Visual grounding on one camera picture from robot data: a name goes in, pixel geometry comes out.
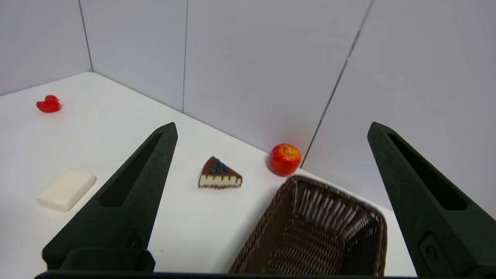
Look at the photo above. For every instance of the blueberry chocolate cake slice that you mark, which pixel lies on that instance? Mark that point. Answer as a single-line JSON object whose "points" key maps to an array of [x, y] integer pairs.
{"points": [[219, 174]]}

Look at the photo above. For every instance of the brown wicker basket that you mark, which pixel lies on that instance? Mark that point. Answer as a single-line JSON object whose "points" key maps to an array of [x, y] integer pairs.
{"points": [[314, 232]]}

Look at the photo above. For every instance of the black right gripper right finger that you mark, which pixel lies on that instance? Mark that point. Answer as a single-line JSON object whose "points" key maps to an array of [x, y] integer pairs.
{"points": [[434, 205]]}

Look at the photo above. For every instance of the cream soap bar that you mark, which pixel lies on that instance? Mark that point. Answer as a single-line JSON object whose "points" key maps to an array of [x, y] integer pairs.
{"points": [[66, 189]]}

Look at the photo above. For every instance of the red apple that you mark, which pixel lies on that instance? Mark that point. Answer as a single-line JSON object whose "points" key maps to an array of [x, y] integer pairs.
{"points": [[285, 159]]}

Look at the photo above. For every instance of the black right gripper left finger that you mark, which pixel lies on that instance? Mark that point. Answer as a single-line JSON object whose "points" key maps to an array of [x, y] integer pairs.
{"points": [[128, 201]]}

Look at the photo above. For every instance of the red rubber duck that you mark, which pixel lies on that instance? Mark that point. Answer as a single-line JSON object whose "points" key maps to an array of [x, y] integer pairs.
{"points": [[49, 104]]}

